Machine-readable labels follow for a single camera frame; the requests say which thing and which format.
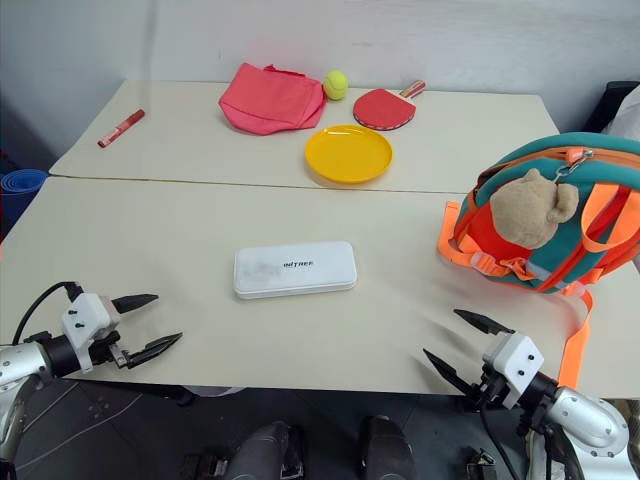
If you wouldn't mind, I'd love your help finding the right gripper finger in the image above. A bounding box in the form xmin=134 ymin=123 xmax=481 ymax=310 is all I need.
xmin=453 ymin=308 xmax=517 ymax=337
xmin=422 ymin=348 xmax=477 ymax=399

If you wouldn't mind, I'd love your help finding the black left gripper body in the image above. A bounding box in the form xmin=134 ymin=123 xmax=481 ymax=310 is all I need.
xmin=87 ymin=295 xmax=128 ymax=371

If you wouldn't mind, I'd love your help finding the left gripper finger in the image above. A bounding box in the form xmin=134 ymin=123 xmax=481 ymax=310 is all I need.
xmin=110 ymin=293 xmax=160 ymax=316
xmin=124 ymin=332 xmax=184 ymax=371

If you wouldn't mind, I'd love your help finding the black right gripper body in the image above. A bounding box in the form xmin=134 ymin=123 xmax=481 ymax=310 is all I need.
xmin=461 ymin=366 xmax=509 ymax=412

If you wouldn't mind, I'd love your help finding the teal and orange backpack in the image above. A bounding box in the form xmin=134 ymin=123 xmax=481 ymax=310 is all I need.
xmin=435 ymin=132 xmax=640 ymax=391

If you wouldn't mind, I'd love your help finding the white rectangular case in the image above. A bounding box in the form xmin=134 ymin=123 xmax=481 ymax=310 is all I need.
xmin=232 ymin=241 xmax=359 ymax=301

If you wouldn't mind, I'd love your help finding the dark rounded shape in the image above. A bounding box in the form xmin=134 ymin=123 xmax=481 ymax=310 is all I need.
xmin=359 ymin=414 xmax=416 ymax=480
xmin=234 ymin=419 xmax=306 ymax=480

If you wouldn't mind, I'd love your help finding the blue rolled foam mat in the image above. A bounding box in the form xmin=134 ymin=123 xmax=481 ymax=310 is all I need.
xmin=0 ymin=168 xmax=50 ymax=236

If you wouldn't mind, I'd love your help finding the red marker pen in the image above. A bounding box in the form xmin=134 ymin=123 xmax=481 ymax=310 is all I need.
xmin=97 ymin=108 xmax=146 ymax=149

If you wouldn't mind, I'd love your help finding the yellow plastic plate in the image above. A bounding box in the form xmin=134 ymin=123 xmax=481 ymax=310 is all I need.
xmin=304 ymin=124 xmax=395 ymax=185

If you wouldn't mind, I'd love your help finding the red table tennis paddle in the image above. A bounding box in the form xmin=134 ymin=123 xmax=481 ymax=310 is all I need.
xmin=352 ymin=79 xmax=427 ymax=132

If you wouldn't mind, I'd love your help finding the pink fabric bag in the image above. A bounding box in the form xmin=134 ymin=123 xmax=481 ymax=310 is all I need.
xmin=217 ymin=62 xmax=328 ymax=137

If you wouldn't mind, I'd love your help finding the white cloth bundle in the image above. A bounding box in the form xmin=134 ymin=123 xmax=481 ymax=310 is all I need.
xmin=602 ymin=87 xmax=640 ymax=149

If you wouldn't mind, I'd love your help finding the black chair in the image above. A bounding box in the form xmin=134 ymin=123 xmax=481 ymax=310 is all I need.
xmin=582 ymin=80 xmax=640 ymax=134

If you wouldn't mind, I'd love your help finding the yellow-green tennis ball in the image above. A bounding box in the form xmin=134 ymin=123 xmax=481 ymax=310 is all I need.
xmin=322 ymin=69 xmax=350 ymax=102

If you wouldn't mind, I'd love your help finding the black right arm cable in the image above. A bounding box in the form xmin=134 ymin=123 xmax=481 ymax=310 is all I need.
xmin=479 ymin=402 xmax=511 ymax=480

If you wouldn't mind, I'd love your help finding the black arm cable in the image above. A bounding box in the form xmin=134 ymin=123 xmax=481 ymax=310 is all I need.
xmin=12 ymin=280 xmax=84 ymax=346
xmin=479 ymin=402 xmax=511 ymax=480

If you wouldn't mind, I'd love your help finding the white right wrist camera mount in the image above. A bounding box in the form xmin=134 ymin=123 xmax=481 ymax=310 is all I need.
xmin=482 ymin=333 xmax=546 ymax=411

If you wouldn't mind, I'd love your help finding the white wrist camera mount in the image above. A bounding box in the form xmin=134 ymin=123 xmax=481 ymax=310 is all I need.
xmin=61 ymin=292 xmax=122 ymax=374
xmin=482 ymin=333 xmax=546 ymax=411

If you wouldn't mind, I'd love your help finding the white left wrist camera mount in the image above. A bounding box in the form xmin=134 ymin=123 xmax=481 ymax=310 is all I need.
xmin=61 ymin=292 xmax=122 ymax=374

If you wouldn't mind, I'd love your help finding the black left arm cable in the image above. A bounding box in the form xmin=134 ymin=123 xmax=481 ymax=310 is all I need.
xmin=12 ymin=280 xmax=84 ymax=346

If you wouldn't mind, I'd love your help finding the tan plush bear keychain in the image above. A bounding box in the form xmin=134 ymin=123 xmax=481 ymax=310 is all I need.
xmin=488 ymin=167 xmax=581 ymax=251

